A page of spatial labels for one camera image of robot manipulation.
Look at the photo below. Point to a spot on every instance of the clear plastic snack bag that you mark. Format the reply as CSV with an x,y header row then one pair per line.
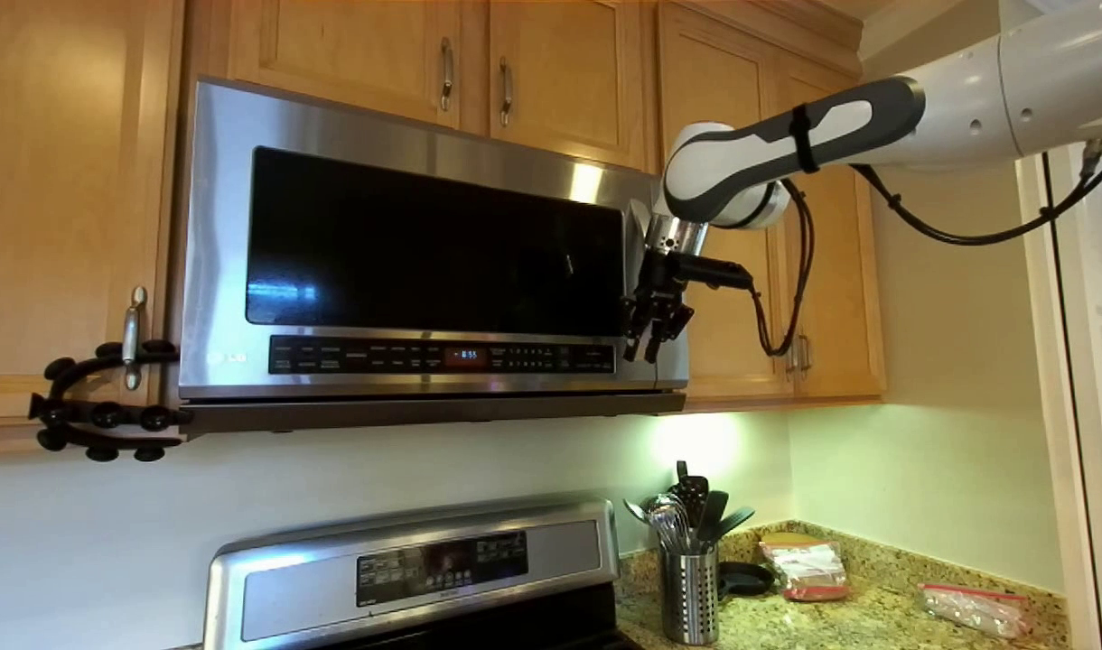
x,y
972,612

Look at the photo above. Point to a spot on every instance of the red trimmed plastic food bag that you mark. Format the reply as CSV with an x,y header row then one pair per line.
x,y
808,568

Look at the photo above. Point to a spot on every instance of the white door frame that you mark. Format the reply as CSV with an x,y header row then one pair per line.
x,y
1074,419

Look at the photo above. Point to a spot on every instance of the light wooden cabinet door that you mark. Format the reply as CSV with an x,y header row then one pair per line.
x,y
568,75
335,50
725,328
57,184
842,302

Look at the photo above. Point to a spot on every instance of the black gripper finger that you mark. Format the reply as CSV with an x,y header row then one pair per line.
x,y
670,330
640,330

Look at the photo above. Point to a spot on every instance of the perforated steel utensil holder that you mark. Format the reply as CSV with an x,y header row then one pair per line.
x,y
688,598

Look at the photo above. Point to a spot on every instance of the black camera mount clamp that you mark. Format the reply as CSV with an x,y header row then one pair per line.
x,y
90,419

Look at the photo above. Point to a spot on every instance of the black perforated spoon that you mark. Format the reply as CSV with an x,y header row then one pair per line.
x,y
691,489

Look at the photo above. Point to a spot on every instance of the black plain turner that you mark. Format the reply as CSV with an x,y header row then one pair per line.
x,y
709,516

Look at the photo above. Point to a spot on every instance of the stainless steel stove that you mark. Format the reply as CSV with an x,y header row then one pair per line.
x,y
335,581

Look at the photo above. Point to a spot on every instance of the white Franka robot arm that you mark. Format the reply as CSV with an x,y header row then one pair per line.
x,y
996,94

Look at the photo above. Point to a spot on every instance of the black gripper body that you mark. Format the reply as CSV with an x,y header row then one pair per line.
x,y
667,280

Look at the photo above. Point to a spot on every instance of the shiny steel ladle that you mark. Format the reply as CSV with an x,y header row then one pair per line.
x,y
643,519

